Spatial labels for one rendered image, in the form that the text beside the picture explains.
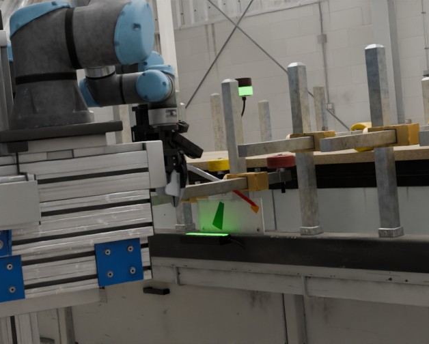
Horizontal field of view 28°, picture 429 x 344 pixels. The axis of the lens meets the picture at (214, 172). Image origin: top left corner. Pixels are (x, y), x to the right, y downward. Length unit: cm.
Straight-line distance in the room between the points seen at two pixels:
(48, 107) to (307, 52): 931
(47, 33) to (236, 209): 101
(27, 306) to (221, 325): 131
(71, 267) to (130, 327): 170
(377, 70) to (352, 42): 839
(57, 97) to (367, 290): 101
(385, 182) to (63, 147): 85
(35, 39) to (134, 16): 19
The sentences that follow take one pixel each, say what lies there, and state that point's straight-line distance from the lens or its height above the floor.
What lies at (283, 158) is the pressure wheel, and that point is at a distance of 248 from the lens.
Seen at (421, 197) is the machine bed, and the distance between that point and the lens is 232.
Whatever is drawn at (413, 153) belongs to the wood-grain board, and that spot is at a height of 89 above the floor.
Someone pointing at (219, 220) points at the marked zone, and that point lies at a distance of 249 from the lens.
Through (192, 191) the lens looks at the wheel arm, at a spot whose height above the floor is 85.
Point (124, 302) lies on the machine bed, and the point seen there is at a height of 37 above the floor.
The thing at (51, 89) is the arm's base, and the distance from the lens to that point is 161.
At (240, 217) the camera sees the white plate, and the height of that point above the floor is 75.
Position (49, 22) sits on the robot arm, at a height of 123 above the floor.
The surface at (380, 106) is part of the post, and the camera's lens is 210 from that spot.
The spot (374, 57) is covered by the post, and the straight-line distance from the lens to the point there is 211.
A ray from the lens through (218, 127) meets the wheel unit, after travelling 402.
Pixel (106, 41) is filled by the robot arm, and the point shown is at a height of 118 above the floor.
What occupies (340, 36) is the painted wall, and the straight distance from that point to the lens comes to 1057.
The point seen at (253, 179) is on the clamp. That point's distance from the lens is 237.
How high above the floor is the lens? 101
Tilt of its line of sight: 3 degrees down
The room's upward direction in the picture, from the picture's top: 6 degrees counter-clockwise
